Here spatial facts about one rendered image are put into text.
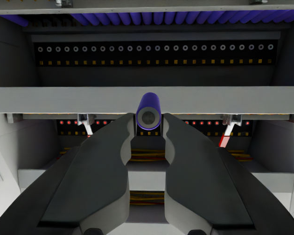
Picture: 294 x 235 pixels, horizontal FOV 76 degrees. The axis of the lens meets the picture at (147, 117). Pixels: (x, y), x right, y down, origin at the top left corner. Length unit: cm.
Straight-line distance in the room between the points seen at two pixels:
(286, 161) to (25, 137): 61
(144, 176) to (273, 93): 29
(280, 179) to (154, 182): 27
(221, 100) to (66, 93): 26
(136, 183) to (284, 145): 35
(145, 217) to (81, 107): 43
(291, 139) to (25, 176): 59
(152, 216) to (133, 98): 44
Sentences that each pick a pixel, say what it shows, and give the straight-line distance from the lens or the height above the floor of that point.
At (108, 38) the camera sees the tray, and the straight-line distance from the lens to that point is 46.
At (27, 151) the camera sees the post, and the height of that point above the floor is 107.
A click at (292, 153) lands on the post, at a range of 52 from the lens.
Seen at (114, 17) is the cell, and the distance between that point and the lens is 38.
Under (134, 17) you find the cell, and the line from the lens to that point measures 37.
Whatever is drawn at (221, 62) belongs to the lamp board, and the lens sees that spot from 47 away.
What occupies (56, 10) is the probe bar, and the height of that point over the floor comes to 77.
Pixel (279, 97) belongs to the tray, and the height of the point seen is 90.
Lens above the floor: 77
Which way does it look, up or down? 31 degrees up
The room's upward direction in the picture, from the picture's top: 179 degrees clockwise
